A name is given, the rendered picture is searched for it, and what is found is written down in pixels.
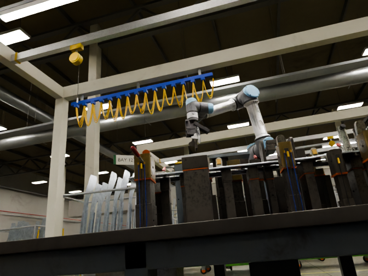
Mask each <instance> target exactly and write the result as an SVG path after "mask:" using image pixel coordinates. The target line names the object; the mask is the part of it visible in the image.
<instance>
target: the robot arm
mask: <svg viewBox="0 0 368 276"><path fill-rule="evenodd" d="M259 94H260V92H259V90H258V89H257V88H256V87H255V86H253V85H247V86H246V87H244V88H243V90H242V91H241V92H240V93H239V94H238V95H237V96H235V97H234V98H232V99H229V101H227V102H223V103H220V104H218V105H213V104H212V103H206V102H197V100H196V99H195V98H193V97H191V98H188V99H187V100H186V111H187V119H186V121H185V125H186V137H191V138H192V141H191V142H189V145H190V146H194V147H195V151H196V150H197V149H198V142H199V144H200V143H201V139H200V131H202V132H203V133H205V134H208V133H209V131H210V129H208V128H206V127H204V126H202V125H201V124H199V122H200V121H201V120H203V119H206V118H209V117H213V116H216V115H218V114H221V113H225V112H228V111H235V110H239V109H241V108H244V107H246V109H247V111H248V114H249V117H250V121H251V124H252V127H253V130H254V133H255V136H256V138H255V143H251V144H249V145H248V146H247V148H246V149H247V151H250V157H249V160H252V159H254V155H256V156H257V158H258V159H260V153H259V142H260V141H262V140H263V144H264V148H266V140H273V138H272V137H271V136H270V135H269V134H267V130H266V127H265V124H264V122H263V119H262V116H261V112H260V109H259V107H258V103H259V100H258V96H259ZM194 140H195V141H194ZM249 160H248V161H249Z"/></svg>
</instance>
